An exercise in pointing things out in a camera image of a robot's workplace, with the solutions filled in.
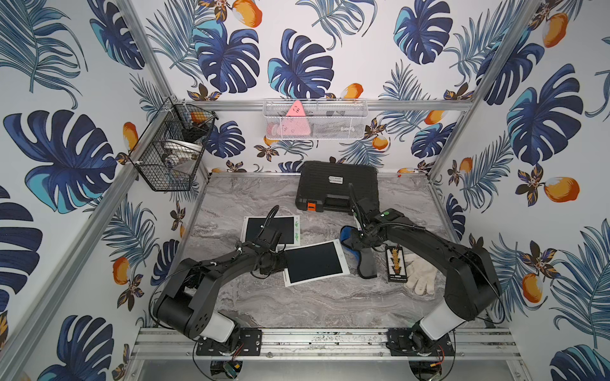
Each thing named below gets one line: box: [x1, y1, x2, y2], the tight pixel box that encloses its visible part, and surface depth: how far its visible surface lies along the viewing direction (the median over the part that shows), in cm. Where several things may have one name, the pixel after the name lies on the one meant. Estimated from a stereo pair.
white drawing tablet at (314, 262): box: [282, 238, 351, 288], surface depth 95 cm
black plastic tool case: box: [294, 160, 380, 213], surface depth 112 cm
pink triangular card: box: [271, 100, 312, 136], surface depth 92 cm
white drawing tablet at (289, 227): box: [240, 215, 302, 247], surface depth 103 cm
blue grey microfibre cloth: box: [339, 225, 378, 279], surface depth 88 cm
